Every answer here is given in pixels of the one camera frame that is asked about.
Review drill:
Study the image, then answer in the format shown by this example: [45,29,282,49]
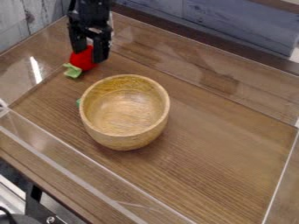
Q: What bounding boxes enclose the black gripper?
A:
[66,0,113,63]

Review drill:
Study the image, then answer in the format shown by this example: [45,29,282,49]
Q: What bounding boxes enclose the red plush strawberry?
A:
[62,45,96,79]

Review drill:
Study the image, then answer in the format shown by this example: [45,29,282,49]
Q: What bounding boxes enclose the wooden bowl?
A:
[78,74,170,151]

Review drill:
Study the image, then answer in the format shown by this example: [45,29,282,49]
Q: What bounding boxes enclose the blue-grey sofa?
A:
[116,0,299,57]

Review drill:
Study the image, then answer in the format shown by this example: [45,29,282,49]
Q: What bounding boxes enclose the black table leg bracket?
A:
[23,185,66,224]

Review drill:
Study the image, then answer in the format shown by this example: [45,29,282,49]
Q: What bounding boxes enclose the black cable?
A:
[0,205,15,224]

